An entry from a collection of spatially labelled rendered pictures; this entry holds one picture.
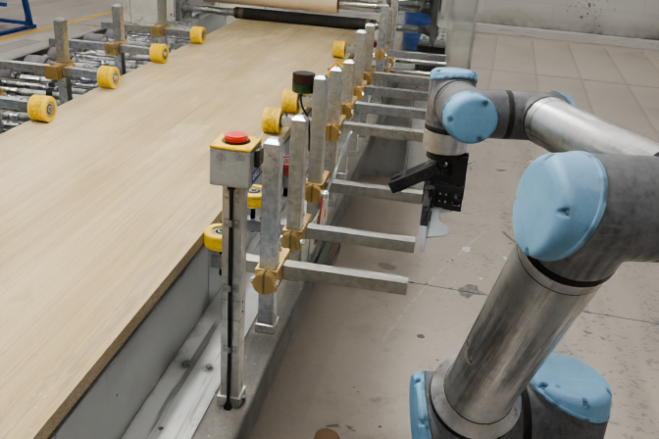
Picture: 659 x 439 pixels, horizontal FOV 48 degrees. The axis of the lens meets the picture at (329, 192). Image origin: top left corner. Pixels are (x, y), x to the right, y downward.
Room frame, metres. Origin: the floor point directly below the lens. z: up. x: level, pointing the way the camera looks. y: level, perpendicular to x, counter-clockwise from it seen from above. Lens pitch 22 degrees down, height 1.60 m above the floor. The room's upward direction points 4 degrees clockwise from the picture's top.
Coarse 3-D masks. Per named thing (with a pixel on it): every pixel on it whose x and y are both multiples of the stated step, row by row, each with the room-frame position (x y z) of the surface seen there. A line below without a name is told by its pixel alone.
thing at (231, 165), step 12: (216, 144) 1.12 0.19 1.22; (228, 144) 1.13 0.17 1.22; (240, 144) 1.13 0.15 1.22; (252, 144) 1.14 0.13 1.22; (216, 156) 1.12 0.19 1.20; (228, 156) 1.12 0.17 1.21; (240, 156) 1.11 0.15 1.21; (252, 156) 1.12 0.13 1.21; (216, 168) 1.12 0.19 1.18; (228, 168) 1.12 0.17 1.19; (240, 168) 1.11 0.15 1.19; (252, 168) 1.12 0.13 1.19; (216, 180) 1.12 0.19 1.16; (228, 180) 1.12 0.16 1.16; (240, 180) 1.11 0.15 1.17
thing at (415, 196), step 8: (328, 184) 1.92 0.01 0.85; (336, 184) 1.92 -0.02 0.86; (344, 184) 1.91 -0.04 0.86; (352, 184) 1.92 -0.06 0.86; (360, 184) 1.92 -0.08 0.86; (368, 184) 1.92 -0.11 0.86; (376, 184) 1.93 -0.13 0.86; (336, 192) 1.92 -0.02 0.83; (344, 192) 1.91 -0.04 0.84; (352, 192) 1.91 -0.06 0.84; (360, 192) 1.91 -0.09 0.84; (368, 192) 1.90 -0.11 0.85; (376, 192) 1.90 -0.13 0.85; (384, 192) 1.90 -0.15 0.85; (400, 192) 1.89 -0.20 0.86; (408, 192) 1.89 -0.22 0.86; (416, 192) 1.89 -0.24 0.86; (392, 200) 1.89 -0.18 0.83; (400, 200) 1.89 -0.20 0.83; (408, 200) 1.89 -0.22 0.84; (416, 200) 1.88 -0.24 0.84
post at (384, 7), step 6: (384, 6) 3.37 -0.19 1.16; (384, 12) 3.37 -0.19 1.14; (384, 18) 3.37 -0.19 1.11; (384, 24) 3.37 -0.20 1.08; (384, 30) 3.36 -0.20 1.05; (378, 36) 3.37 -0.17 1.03; (384, 36) 3.36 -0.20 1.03; (378, 42) 3.37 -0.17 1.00; (384, 42) 3.36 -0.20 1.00; (378, 48) 3.37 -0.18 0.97; (384, 48) 3.38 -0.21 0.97; (378, 66) 3.37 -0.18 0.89; (378, 84) 3.37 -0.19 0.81; (378, 96) 3.37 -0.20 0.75
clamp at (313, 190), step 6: (324, 174) 1.95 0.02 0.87; (306, 180) 1.90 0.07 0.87; (324, 180) 1.91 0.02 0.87; (306, 186) 1.87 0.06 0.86; (312, 186) 1.87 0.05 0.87; (318, 186) 1.87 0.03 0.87; (324, 186) 1.90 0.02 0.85; (306, 192) 1.86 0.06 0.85; (312, 192) 1.86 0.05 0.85; (318, 192) 1.85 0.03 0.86; (306, 198) 1.86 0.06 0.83; (312, 198) 1.86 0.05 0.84; (318, 198) 1.85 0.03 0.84
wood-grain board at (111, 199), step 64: (192, 64) 3.10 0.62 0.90; (256, 64) 3.19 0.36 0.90; (320, 64) 3.28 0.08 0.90; (64, 128) 2.11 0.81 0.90; (128, 128) 2.16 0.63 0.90; (192, 128) 2.20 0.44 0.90; (256, 128) 2.25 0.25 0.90; (0, 192) 1.60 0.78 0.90; (64, 192) 1.63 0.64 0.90; (128, 192) 1.66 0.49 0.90; (192, 192) 1.68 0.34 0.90; (0, 256) 1.29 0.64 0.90; (64, 256) 1.31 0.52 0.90; (128, 256) 1.33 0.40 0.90; (192, 256) 1.39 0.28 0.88; (0, 320) 1.06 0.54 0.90; (64, 320) 1.08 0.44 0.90; (128, 320) 1.09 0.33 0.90; (0, 384) 0.89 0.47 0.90; (64, 384) 0.90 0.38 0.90
